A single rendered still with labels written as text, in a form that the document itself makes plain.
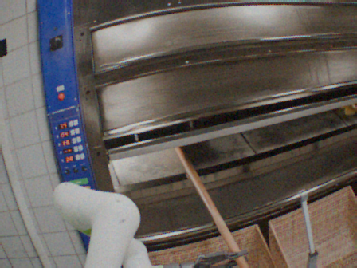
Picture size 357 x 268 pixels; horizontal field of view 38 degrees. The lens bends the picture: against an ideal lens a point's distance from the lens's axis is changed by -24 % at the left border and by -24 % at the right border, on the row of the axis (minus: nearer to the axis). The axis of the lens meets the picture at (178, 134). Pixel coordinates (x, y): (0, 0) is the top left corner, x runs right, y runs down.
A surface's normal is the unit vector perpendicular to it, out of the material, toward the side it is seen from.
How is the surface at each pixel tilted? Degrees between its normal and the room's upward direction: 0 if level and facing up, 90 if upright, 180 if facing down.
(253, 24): 70
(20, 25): 90
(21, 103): 90
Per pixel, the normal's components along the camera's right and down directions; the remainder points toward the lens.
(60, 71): 0.23, 0.40
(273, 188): 0.17, 0.07
